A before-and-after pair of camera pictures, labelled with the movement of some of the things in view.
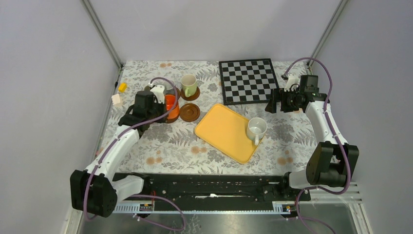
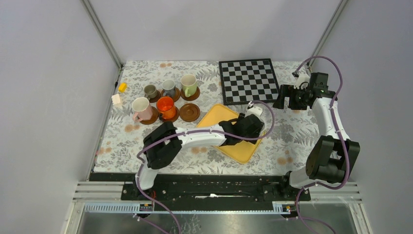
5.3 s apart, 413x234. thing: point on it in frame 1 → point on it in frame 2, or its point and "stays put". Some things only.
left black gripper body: x=158 y=109 → x=254 y=134
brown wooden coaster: x=189 y=112 stays put
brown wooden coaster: x=191 y=98 stays put
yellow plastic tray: x=227 y=130 stays put
